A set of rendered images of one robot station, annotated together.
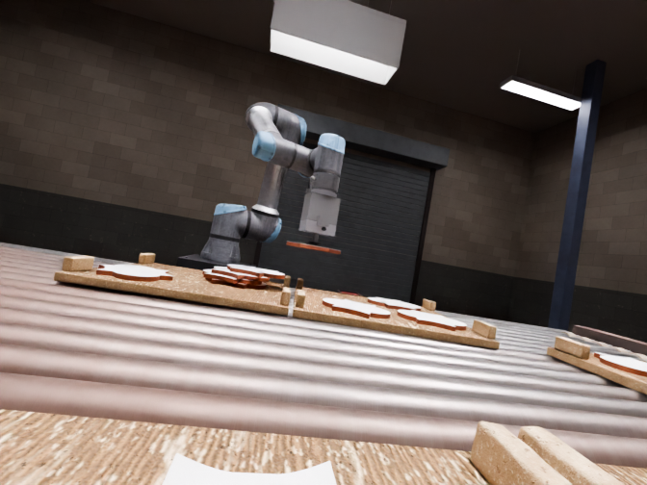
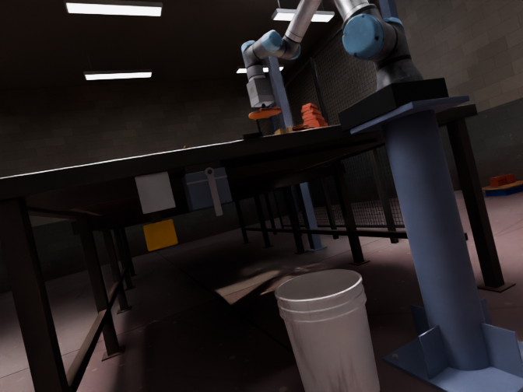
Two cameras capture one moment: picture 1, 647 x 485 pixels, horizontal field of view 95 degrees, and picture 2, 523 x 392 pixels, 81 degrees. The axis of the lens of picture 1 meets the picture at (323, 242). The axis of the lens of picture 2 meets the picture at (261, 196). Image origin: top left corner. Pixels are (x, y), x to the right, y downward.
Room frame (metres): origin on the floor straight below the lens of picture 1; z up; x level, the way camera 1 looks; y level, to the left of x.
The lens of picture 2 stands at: (2.09, -0.39, 0.70)
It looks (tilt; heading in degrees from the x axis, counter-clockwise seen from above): 0 degrees down; 166
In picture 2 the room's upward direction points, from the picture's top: 13 degrees counter-clockwise
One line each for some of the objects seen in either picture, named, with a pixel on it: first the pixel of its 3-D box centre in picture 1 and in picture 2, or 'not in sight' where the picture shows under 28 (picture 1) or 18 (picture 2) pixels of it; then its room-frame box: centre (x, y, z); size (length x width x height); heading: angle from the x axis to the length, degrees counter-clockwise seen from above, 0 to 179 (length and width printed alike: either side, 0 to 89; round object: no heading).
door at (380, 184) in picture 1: (349, 220); not in sight; (5.46, -0.42, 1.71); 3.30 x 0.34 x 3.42; 101
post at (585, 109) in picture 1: (574, 214); not in sight; (4.16, -3.42, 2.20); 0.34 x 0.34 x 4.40; 11
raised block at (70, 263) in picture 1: (78, 264); not in sight; (0.56, 0.44, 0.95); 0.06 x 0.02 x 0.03; 6
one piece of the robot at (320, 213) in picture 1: (320, 212); (259, 92); (0.80, 0.02, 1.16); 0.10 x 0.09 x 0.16; 20
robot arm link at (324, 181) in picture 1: (323, 184); (256, 74); (0.81, 0.03, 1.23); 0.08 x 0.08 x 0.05
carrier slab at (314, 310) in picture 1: (375, 311); not in sight; (0.75, -0.16, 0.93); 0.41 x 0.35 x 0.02; 94
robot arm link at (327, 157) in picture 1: (328, 157); (252, 56); (0.82, 0.03, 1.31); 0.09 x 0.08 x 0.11; 29
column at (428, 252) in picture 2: not in sight; (434, 236); (1.19, 0.39, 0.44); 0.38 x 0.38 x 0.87; 11
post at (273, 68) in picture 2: not in sight; (292, 145); (-1.13, 0.87, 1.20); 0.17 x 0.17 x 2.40; 8
